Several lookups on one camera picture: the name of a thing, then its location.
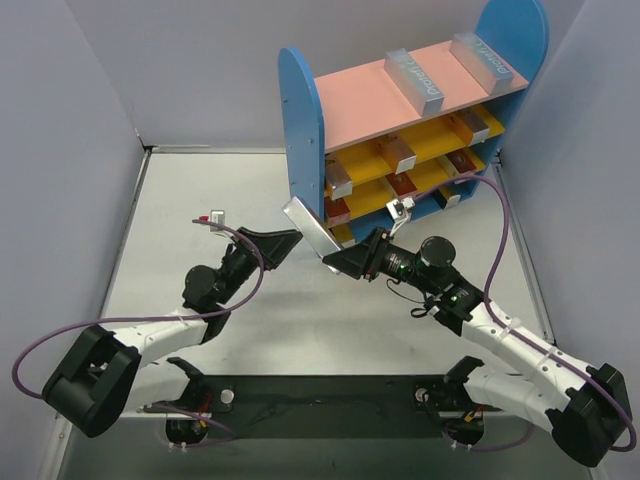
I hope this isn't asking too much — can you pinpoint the black toothpaste box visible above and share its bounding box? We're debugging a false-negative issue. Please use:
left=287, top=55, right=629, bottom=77
left=330, top=224, right=353, bottom=244

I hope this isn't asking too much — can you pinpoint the red 3D toothpaste box top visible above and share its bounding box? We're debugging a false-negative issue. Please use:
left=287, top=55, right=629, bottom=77
left=324, top=197, right=351, bottom=228

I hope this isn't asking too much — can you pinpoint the red 3d toothpaste box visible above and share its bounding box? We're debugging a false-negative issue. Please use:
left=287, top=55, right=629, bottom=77
left=324, top=197, right=351, bottom=228
left=385, top=172, right=418, bottom=200
left=438, top=150, right=476, bottom=178

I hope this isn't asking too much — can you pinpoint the silver RO box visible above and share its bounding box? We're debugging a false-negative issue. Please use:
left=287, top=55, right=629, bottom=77
left=450, top=109, right=490, bottom=146
left=325, top=154, right=353, bottom=200

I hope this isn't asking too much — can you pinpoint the silver RO box table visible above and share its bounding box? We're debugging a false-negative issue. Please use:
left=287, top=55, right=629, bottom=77
left=433, top=187, right=461, bottom=210

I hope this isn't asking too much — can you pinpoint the orange white RO toothpaste box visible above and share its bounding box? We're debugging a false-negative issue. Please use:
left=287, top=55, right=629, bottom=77
left=375, top=135, right=417, bottom=174

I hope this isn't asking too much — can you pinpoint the plain silver box diagonal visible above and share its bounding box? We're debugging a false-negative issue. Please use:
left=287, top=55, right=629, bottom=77
left=384, top=49, right=445, bottom=118

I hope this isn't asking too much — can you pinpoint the plain silver box horizontal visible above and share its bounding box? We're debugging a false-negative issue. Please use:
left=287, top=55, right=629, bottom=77
left=282, top=196, right=342, bottom=259

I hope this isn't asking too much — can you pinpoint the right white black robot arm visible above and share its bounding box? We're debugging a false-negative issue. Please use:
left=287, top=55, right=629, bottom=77
left=322, top=228, right=632, bottom=468

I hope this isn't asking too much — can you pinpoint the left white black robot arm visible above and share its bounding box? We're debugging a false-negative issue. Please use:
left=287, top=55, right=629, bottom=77
left=42, top=227, right=302, bottom=438

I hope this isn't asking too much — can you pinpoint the blue shelf with coloured boards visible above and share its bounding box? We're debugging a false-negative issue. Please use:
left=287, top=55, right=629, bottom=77
left=278, top=1, right=549, bottom=245

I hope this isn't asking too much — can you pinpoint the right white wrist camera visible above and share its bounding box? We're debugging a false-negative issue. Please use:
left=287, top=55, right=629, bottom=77
left=386, top=196, right=415, bottom=237

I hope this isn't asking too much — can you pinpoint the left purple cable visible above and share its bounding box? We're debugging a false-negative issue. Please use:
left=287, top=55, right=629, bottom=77
left=12, top=219, right=266, bottom=446

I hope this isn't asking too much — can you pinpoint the aluminium frame rail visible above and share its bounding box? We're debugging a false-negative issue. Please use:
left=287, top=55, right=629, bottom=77
left=54, top=372, right=596, bottom=421

